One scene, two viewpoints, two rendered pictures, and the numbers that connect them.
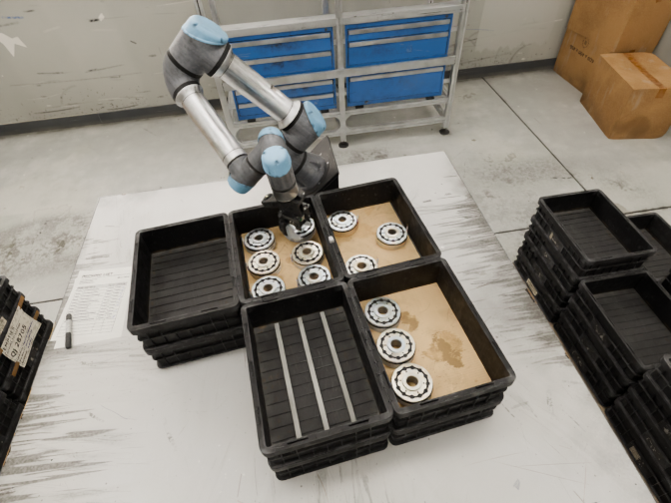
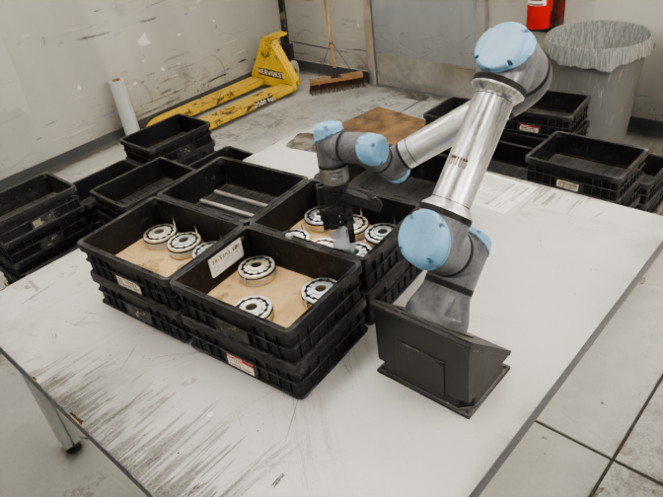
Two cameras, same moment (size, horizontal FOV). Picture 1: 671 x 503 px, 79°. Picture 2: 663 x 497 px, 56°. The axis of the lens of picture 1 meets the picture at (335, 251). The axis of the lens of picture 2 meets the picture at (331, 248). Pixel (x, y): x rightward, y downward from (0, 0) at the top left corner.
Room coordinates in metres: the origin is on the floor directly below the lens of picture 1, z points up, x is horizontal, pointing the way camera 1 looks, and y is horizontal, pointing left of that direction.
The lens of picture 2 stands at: (2.06, -0.75, 1.82)
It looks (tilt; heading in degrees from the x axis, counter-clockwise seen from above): 34 degrees down; 143
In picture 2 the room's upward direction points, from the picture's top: 8 degrees counter-clockwise
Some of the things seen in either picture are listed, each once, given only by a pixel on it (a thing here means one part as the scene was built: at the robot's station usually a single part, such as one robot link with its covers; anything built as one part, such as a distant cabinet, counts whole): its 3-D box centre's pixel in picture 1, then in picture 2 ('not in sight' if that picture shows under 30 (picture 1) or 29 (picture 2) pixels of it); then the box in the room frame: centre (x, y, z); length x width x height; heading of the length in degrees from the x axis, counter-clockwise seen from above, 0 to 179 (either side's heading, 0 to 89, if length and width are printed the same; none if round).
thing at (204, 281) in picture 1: (189, 277); (392, 185); (0.83, 0.46, 0.87); 0.40 x 0.30 x 0.11; 12
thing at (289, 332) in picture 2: (372, 225); (265, 275); (0.95, -0.13, 0.92); 0.40 x 0.30 x 0.02; 12
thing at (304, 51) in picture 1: (283, 76); not in sight; (2.79, 0.27, 0.60); 0.72 x 0.03 x 0.56; 96
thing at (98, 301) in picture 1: (95, 302); (481, 187); (0.88, 0.85, 0.70); 0.33 x 0.23 x 0.01; 6
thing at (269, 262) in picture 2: (361, 266); (257, 266); (0.83, -0.08, 0.86); 0.10 x 0.10 x 0.01
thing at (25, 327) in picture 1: (21, 335); not in sight; (0.97, 1.33, 0.41); 0.31 x 0.02 x 0.16; 6
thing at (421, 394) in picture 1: (411, 382); (160, 233); (0.44, -0.17, 0.86); 0.10 x 0.10 x 0.01
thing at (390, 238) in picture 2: (282, 245); (334, 218); (0.89, 0.17, 0.92); 0.40 x 0.30 x 0.02; 12
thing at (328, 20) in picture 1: (337, 19); not in sight; (2.86, -0.12, 0.91); 1.70 x 0.10 x 0.05; 96
